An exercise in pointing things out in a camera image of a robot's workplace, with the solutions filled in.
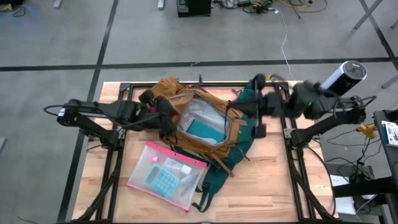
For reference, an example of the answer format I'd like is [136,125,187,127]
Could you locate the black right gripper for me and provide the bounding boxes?
[231,73,287,139]

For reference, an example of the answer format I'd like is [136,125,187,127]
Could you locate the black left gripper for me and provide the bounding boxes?
[136,89,181,138]

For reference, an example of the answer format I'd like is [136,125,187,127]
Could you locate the tan and green backpack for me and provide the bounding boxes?
[149,76,280,214]

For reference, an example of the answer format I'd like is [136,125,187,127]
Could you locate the white mesh pouch pink trim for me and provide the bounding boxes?
[126,141,208,213]

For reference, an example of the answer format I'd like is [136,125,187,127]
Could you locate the teal calculator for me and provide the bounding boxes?
[142,164,180,199]

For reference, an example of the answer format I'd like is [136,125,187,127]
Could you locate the teal notebook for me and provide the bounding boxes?
[185,119,227,144]

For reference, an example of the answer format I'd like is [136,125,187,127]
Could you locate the black computer case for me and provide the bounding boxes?
[176,0,213,18]

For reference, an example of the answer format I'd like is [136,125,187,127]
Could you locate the grey floor box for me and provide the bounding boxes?
[325,161,376,187]

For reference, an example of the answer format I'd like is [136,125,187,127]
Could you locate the white paper sheet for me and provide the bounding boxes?
[328,174,355,215]

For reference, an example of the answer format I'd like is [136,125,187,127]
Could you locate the yellow clamp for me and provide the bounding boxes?
[356,124,378,140]

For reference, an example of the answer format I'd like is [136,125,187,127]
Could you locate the grey folding table leg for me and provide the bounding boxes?
[347,0,385,39]
[381,73,398,90]

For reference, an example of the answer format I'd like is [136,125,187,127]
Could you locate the white and blue box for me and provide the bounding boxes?
[381,120,398,147]

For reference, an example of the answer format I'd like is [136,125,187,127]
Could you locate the black side cart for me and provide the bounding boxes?
[332,108,398,224]

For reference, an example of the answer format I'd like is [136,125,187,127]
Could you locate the black metal table frame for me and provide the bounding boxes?
[70,81,339,224]

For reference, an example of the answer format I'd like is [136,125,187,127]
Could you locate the white floor cable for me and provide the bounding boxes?
[273,8,295,81]

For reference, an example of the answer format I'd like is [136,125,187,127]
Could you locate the tangled floor cables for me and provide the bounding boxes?
[212,0,329,16]

